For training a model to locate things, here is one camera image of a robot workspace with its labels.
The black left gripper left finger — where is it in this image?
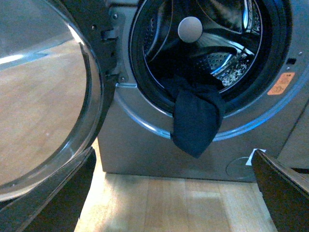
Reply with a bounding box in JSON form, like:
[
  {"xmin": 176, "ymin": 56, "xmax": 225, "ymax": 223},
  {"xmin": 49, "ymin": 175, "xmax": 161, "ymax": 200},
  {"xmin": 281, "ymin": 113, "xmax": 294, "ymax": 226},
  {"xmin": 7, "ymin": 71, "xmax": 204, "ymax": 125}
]
[{"xmin": 0, "ymin": 147, "xmax": 97, "ymax": 232}]

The grey front-load washing machine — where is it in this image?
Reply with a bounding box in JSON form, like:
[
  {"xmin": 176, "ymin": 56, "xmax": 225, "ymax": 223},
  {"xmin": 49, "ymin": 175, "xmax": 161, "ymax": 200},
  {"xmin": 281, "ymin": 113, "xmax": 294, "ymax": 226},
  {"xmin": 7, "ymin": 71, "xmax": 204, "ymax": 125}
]
[{"xmin": 98, "ymin": 0, "xmax": 309, "ymax": 182}]

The dark navy knit garment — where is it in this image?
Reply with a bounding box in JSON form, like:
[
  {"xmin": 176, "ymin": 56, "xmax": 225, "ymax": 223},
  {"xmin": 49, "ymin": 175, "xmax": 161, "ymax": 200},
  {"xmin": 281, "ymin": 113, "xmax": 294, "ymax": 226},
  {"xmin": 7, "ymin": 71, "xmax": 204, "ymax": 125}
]
[{"xmin": 163, "ymin": 75, "xmax": 225, "ymax": 158}]

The white tape label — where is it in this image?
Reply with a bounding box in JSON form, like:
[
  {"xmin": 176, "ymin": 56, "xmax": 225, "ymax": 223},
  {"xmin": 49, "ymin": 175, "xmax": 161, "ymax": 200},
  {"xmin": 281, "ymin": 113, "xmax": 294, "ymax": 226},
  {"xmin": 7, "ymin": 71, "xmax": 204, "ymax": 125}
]
[{"xmin": 245, "ymin": 148, "xmax": 267, "ymax": 166}]

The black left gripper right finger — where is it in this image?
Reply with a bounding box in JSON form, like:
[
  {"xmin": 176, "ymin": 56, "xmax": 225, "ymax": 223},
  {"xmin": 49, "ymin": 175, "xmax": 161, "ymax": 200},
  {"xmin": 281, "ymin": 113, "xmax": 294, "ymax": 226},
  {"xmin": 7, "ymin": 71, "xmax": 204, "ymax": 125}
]
[{"xmin": 252, "ymin": 149, "xmax": 309, "ymax": 232}]

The orange warning sticker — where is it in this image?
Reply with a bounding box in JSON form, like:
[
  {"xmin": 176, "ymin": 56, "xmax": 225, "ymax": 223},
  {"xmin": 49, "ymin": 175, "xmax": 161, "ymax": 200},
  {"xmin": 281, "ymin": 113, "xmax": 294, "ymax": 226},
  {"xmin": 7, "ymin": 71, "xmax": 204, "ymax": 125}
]
[{"xmin": 267, "ymin": 72, "xmax": 295, "ymax": 95}]

